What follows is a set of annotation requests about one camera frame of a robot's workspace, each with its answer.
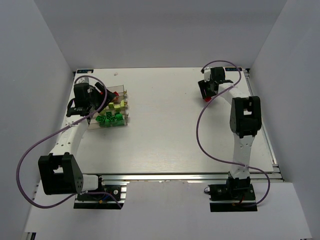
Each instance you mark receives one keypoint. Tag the lime rounded lego brick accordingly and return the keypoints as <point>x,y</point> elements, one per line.
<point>122,104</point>

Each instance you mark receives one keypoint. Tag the red rectangular lego brick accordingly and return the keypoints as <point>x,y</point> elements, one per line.
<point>115,96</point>

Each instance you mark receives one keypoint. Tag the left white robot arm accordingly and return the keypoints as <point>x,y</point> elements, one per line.
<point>59,170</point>

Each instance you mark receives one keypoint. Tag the green square lego brick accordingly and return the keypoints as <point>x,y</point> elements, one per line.
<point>118,123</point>

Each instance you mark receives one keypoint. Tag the green lego brick underside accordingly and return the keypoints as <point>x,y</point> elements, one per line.
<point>108,114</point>

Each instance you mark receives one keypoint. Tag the clear three-slot container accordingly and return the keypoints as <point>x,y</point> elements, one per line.
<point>124,111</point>

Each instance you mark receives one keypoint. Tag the aluminium table frame rail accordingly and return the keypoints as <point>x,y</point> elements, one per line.
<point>273,176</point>

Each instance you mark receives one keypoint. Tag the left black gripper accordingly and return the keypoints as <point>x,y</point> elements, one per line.
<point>102,95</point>

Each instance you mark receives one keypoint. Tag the right blue corner label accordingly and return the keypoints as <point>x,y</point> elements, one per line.
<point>233,69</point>

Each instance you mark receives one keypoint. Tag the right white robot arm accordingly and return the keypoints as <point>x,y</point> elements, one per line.
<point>245,121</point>

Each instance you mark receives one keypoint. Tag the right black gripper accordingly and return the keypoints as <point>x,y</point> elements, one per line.
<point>208,90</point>

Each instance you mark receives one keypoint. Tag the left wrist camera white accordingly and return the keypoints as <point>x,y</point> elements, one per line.
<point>83,80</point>

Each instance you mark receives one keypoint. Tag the blue corner label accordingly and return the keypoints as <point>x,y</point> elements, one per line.
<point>233,69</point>
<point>84,71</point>

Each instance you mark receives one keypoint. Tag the left blue corner label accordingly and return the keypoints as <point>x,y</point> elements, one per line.
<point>84,71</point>

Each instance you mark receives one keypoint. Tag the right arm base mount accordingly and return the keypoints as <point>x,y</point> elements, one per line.
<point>222,200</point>

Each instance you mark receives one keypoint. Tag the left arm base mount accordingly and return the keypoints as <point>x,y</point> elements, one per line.
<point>110,195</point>

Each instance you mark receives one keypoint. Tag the green L-shaped lego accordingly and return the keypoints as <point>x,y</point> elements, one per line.
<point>106,123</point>

